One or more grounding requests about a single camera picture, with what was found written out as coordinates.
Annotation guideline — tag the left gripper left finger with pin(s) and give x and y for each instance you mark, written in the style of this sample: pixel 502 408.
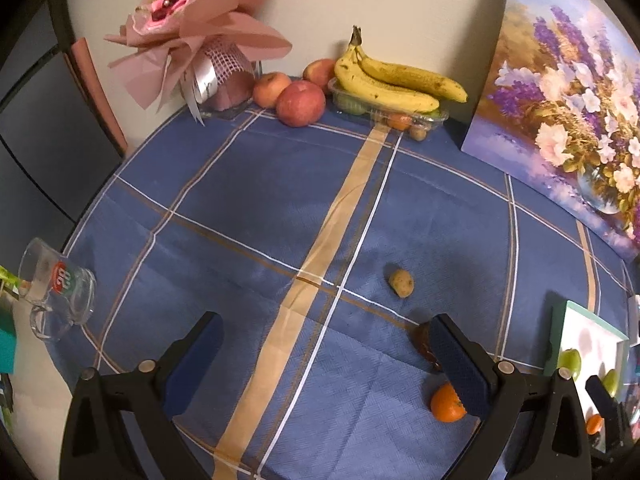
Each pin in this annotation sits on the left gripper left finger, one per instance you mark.
pixel 96 442

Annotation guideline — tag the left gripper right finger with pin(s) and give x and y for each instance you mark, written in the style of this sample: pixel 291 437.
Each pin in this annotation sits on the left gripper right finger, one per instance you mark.
pixel 555 445

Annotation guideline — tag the small orange tangerine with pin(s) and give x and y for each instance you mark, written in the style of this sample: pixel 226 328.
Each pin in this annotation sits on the small orange tangerine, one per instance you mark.
pixel 594 424

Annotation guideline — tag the green mango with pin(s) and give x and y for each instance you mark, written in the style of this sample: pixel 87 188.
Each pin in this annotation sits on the green mango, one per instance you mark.
pixel 610 382
pixel 570 360

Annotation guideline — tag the large orange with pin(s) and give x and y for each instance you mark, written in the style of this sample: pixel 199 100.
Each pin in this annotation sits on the large orange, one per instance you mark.
pixel 445 404

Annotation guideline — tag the dark red dates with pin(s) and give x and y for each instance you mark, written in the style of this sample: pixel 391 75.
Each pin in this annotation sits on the dark red dates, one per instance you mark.
pixel 420 339

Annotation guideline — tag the small yellow-brown fruit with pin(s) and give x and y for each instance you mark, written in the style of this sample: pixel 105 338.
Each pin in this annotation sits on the small yellow-brown fruit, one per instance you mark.
pixel 402 283

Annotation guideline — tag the white tray green rim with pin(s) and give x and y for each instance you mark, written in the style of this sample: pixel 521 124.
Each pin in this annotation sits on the white tray green rim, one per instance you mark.
pixel 601 345

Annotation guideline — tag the clear glass mug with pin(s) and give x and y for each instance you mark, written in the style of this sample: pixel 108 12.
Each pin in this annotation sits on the clear glass mug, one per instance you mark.
pixel 60 292

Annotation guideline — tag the blue plaid tablecloth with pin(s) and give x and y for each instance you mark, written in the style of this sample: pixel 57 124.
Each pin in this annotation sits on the blue plaid tablecloth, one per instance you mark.
pixel 290 235

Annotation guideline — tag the red apple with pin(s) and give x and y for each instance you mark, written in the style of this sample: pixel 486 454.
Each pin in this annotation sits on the red apple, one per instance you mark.
pixel 300 104

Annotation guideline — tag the flower painting canvas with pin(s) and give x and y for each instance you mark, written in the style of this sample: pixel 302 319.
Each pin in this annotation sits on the flower painting canvas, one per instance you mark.
pixel 560 112

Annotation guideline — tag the clear plastic fruit container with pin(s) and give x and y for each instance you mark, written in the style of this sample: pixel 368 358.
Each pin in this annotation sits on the clear plastic fruit container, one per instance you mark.
pixel 360 110

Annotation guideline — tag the pink flower bouquet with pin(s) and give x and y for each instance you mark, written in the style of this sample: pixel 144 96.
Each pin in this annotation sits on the pink flower bouquet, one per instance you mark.
pixel 206 49

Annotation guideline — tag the banana bunch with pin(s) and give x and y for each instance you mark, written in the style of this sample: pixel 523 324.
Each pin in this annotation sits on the banana bunch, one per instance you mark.
pixel 401 87

